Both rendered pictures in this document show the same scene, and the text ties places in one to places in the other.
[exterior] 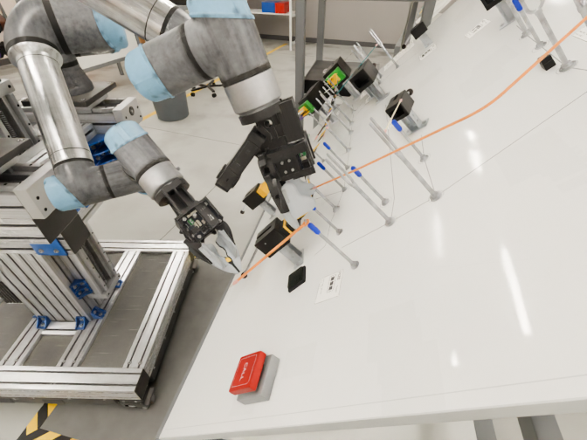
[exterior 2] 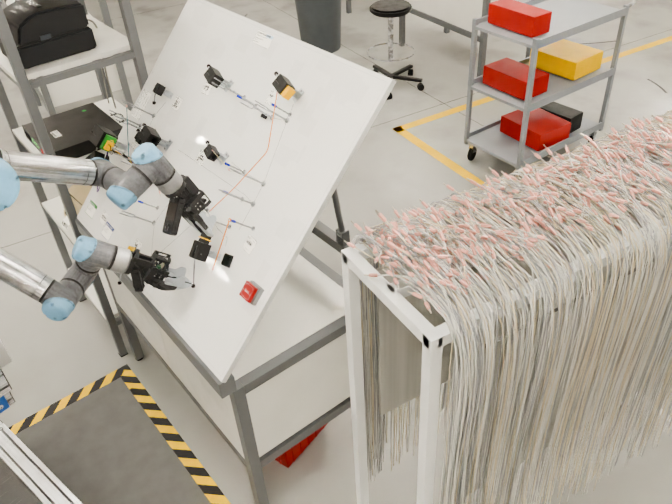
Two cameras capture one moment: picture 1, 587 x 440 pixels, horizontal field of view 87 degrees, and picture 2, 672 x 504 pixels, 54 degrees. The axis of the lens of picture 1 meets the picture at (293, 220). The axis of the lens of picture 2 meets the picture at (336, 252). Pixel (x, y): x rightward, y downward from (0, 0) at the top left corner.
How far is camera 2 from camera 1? 1.63 m
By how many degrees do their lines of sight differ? 37
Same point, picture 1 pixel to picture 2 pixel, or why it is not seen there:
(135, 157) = (106, 251)
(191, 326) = (78, 488)
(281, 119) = (187, 186)
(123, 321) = not seen: outside the picture
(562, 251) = (306, 178)
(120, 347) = not seen: outside the picture
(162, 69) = (137, 191)
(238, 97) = (171, 186)
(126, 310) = not seen: outside the picture
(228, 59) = (164, 173)
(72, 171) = (60, 288)
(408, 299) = (282, 218)
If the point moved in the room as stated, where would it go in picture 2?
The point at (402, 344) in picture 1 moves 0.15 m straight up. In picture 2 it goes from (290, 228) to (285, 185)
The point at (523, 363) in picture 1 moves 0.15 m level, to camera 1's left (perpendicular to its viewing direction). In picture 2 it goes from (314, 205) to (279, 230)
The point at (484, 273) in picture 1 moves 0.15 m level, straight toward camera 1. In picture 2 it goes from (295, 195) to (299, 223)
